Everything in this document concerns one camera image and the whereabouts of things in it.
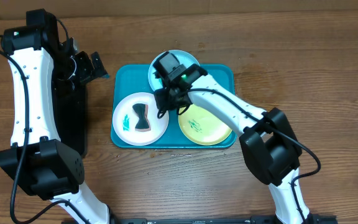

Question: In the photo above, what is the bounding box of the yellow plate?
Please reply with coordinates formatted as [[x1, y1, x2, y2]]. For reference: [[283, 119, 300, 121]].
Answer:
[[178, 105, 232, 146]]

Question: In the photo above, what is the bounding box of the pink and black sponge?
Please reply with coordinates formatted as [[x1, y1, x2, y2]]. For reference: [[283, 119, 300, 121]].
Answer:
[[132, 103, 151, 132]]

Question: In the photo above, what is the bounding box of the light blue plate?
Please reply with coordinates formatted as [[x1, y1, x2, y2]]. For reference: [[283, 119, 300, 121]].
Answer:
[[148, 50, 200, 91]]

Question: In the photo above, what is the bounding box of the pink white plate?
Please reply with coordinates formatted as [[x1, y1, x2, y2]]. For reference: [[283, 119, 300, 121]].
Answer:
[[112, 92, 169, 146]]

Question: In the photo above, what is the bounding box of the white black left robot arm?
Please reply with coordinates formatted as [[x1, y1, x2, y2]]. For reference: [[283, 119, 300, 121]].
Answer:
[[0, 9, 113, 223]]

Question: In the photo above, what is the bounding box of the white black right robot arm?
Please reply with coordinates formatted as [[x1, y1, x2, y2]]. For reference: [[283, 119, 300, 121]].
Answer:
[[154, 64, 317, 223]]

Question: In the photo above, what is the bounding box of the teal plastic tray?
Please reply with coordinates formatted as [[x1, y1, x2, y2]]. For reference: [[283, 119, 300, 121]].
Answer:
[[112, 64, 235, 149]]

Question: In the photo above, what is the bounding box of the black plastic tray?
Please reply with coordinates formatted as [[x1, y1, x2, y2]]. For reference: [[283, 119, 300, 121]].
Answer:
[[52, 79, 88, 157]]

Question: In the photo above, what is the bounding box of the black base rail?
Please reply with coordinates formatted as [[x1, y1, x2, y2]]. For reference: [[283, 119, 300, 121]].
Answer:
[[111, 214, 338, 224]]

